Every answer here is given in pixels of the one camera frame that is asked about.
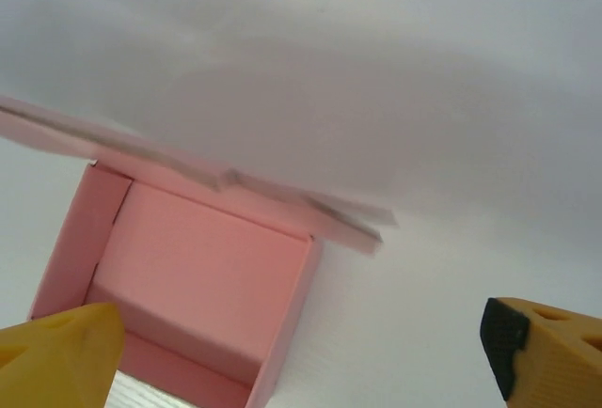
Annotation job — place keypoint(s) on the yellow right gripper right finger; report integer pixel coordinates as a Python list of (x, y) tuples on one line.
[(555, 356)]

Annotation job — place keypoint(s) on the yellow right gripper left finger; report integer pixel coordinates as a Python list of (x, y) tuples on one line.
[(61, 356)]

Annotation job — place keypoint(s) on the pink paper box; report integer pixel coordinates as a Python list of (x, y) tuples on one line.
[(202, 267)]

